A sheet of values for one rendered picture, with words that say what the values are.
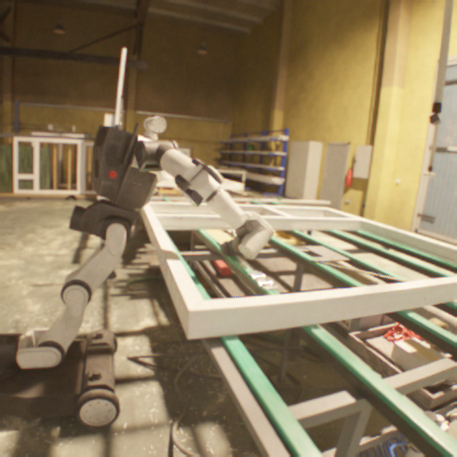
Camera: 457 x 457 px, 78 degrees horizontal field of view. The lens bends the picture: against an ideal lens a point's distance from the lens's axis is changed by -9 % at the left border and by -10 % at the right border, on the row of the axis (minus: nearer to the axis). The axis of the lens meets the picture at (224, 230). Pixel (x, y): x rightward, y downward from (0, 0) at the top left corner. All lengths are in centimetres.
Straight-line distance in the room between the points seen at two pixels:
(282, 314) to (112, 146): 93
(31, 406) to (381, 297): 152
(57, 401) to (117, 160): 112
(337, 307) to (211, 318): 34
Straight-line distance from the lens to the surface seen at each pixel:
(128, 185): 136
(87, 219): 144
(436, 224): 799
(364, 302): 91
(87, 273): 153
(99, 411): 166
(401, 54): 925
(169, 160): 112
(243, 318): 72
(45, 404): 171
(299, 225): 195
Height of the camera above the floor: 125
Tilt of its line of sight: 13 degrees down
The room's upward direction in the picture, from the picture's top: 5 degrees clockwise
